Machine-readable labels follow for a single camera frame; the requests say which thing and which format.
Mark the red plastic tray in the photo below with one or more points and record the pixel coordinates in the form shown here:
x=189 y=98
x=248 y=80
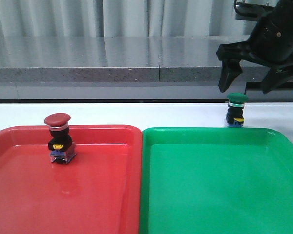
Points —
x=98 y=192

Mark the red mushroom push button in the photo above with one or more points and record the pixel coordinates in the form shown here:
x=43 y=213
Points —
x=61 y=146

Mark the grey curtain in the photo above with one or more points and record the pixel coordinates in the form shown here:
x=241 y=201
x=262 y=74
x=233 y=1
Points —
x=128 y=18

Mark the green plastic tray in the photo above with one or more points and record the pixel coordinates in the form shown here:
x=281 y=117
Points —
x=216 y=181

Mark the grey stone counter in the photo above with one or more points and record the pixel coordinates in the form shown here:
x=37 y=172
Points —
x=104 y=69

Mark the green mushroom push button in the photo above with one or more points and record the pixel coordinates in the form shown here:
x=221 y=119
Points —
x=236 y=104

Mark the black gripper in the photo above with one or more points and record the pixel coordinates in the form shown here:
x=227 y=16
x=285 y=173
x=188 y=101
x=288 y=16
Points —
x=270 y=44

